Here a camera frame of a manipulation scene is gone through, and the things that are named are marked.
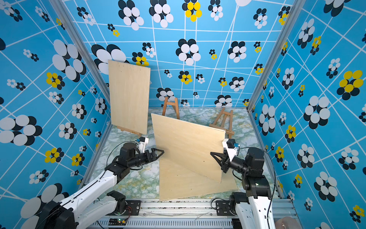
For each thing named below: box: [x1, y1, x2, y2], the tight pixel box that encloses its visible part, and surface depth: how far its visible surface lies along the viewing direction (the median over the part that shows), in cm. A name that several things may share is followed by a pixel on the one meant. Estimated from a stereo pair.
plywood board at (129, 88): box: [108, 60, 151, 136], surface depth 91 cm
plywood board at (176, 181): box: [159, 155, 239, 201], surface depth 82 cm
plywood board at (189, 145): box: [151, 113, 226, 184], surface depth 72 cm
